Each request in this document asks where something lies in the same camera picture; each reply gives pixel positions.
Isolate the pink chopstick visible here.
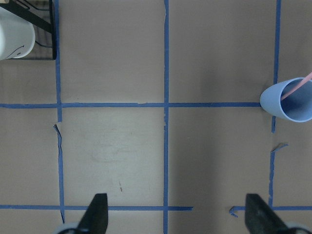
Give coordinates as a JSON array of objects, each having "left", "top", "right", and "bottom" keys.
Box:
[{"left": 281, "top": 73, "right": 312, "bottom": 101}]

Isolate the white mug near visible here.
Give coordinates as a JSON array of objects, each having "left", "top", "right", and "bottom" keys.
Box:
[{"left": 0, "top": 8, "right": 36, "bottom": 60}]

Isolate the black wire mug rack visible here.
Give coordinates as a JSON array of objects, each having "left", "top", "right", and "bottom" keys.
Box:
[{"left": 0, "top": 0, "right": 57, "bottom": 60}]

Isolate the light blue plastic cup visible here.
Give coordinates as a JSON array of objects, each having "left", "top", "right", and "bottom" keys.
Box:
[{"left": 260, "top": 78, "right": 312, "bottom": 122}]

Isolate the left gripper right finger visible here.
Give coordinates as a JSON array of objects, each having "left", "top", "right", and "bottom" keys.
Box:
[{"left": 245, "top": 194, "right": 295, "bottom": 234}]

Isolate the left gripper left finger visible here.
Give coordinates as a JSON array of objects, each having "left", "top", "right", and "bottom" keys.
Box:
[{"left": 76, "top": 194, "right": 108, "bottom": 234}]

